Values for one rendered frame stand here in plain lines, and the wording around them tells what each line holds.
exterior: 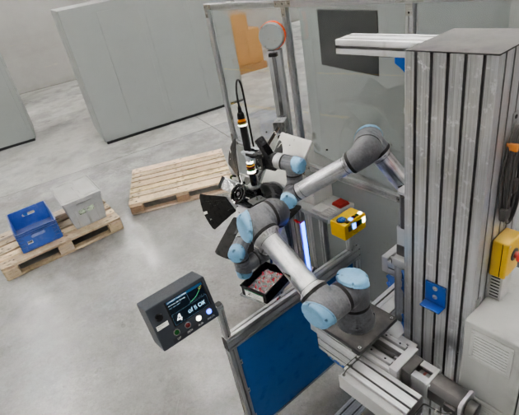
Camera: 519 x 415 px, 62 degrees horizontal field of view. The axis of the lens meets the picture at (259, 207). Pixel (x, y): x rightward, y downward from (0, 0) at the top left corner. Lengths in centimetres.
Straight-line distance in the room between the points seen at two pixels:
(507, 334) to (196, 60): 689
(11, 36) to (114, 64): 679
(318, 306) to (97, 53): 632
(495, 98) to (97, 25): 660
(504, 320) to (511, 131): 59
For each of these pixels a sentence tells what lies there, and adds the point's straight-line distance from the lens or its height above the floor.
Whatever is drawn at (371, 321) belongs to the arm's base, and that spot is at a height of 107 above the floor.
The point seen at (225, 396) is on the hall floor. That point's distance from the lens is 295.
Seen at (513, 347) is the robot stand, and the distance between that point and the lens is 152.
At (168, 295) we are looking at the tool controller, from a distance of 174.
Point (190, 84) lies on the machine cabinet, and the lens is 779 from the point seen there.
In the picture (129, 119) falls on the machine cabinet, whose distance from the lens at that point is 762.
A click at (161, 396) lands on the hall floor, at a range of 309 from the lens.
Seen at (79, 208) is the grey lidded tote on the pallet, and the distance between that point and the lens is 484.
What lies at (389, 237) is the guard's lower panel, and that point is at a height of 68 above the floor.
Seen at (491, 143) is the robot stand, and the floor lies 181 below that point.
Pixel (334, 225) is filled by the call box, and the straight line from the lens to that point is 227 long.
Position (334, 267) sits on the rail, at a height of 84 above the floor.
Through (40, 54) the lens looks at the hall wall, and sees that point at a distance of 1399.
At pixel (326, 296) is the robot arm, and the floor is 126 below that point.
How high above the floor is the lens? 232
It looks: 30 degrees down
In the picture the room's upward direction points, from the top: 11 degrees counter-clockwise
